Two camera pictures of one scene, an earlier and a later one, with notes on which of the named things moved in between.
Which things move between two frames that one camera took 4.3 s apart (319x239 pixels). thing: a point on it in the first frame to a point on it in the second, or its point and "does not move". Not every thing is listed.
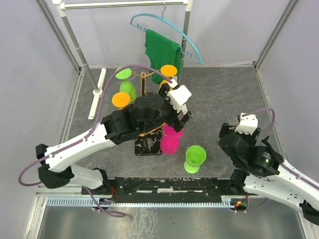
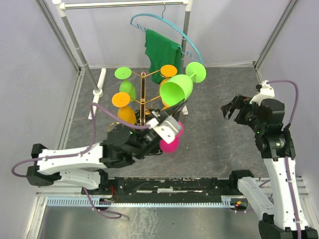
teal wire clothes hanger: x=162 y=18 does not move
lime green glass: x=195 y=155 to x=179 y=87
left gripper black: x=175 y=122 to x=175 y=110
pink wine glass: x=170 y=141 does not move
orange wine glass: x=120 y=99 does not move
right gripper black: x=250 y=139 to x=239 y=102
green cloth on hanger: x=160 y=52 does not move
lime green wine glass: x=125 y=86 does not move
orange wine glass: x=168 y=70 does not move
